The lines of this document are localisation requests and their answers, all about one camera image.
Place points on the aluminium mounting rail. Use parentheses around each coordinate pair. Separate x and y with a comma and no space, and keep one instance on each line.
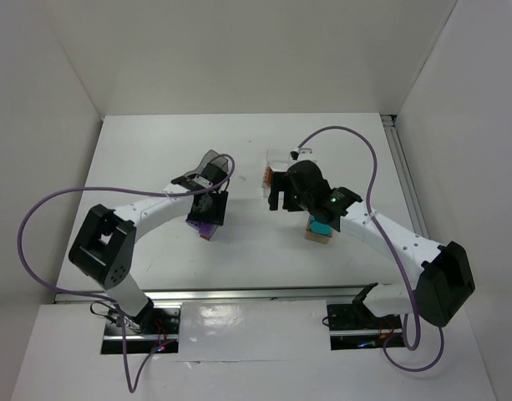
(253,294)

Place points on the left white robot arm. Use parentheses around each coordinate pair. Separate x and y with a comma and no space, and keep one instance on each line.
(104,246)

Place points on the purple rounded lego brick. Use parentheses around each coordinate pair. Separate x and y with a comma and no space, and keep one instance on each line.
(207,230)

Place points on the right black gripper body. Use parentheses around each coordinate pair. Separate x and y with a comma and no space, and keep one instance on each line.
(278,192)

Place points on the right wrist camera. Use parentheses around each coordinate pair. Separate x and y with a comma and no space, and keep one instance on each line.
(302,153)

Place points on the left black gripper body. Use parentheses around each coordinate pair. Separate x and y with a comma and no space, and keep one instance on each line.
(214,210)

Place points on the smoky grey plastic container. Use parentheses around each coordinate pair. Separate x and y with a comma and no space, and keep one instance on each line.
(213,167)

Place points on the side aluminium rail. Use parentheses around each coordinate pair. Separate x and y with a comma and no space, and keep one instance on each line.
(404,175)

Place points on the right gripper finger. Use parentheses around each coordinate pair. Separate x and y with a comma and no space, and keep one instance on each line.
(290,201)
(278,186)

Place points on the amber plastic container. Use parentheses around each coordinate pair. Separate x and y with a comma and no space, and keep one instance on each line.
(314,237)

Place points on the teal rounded lego brick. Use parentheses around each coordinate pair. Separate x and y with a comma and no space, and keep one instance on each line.
(320,229)

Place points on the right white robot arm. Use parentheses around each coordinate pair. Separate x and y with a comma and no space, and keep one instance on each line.
(438,278)

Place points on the clear plastic container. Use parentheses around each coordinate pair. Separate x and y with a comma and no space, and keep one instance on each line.
(278,160)

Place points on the orange lego brick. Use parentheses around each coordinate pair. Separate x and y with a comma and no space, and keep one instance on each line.
(267,177)

